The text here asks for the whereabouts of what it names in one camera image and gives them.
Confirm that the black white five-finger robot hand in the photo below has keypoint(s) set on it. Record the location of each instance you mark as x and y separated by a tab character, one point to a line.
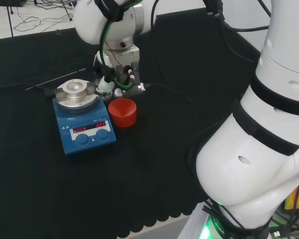
129	87

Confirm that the grey tape piece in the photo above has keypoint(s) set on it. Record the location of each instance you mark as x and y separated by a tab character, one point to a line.
57	32

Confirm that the black tripod leg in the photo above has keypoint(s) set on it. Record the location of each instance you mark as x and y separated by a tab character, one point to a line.
69	11

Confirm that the thin metal probe rod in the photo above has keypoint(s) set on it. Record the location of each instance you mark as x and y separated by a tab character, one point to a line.
56	79

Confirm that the blue heater with metal block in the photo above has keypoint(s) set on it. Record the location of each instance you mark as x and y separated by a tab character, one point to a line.
87	134

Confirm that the yellow stop button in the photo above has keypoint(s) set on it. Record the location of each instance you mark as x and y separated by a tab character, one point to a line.
290	199

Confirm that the clear glass round-bottom flask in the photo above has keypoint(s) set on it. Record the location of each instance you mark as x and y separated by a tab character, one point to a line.
105	85

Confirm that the red ribbed flask holder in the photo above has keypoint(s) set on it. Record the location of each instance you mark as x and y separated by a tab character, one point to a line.
122	114

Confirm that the black bench cloth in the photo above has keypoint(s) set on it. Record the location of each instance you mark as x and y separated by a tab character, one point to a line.
64	194

